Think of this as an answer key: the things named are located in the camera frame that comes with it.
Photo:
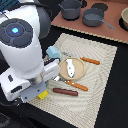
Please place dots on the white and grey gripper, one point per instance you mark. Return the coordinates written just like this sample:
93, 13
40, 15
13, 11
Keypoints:
14, 86

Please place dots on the yellow box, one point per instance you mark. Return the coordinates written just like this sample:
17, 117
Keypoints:
42, 95

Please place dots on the white fish toy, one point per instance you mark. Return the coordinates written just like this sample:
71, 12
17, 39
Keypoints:
70, 68

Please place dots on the brown grilled sausage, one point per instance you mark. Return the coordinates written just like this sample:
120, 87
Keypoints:
65, 91

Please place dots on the light blue cup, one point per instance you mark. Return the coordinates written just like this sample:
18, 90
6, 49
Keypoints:
53, 53

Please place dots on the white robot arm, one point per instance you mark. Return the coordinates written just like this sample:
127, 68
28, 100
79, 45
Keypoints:
20, 32

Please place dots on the beige woven placemat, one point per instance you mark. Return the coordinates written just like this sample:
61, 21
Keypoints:
80, 111

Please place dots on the round wooden plate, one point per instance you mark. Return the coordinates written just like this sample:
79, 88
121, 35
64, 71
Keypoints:
79, 66

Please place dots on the dark grey pot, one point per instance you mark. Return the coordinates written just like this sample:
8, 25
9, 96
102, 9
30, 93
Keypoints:
70, 9

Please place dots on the dark grey frying pan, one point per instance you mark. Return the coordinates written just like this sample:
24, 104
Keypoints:
94, 17

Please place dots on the black stove burner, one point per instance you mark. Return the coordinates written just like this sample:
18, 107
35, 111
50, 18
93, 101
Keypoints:
101, 6

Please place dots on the beige bowl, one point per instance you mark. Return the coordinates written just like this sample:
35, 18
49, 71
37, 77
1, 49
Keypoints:
124, 15

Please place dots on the fork with wooden handle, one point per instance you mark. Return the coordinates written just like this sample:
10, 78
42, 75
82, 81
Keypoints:
69, 82

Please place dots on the knife with wooden handle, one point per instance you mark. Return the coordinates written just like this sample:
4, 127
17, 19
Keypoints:
82, 58

